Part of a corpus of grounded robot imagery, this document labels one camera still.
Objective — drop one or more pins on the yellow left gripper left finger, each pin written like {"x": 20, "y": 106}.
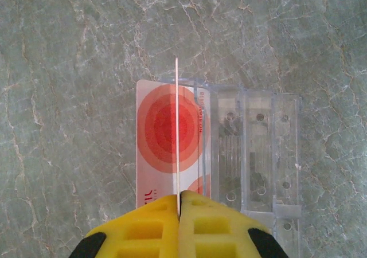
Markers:
{"x": 129, "y": 220}

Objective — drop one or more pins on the thin white plastic card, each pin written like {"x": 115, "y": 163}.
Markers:
{"x": 177, "y": 126}

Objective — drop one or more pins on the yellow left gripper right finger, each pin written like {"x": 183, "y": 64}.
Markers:
{"x": 238, "y": 223}

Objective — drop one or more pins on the clear acrylic stepped stand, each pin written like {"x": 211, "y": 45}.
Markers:
{"x": 258, "y": 154}

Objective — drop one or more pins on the white card red circles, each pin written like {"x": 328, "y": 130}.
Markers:
{"x": 155, "y": 126}

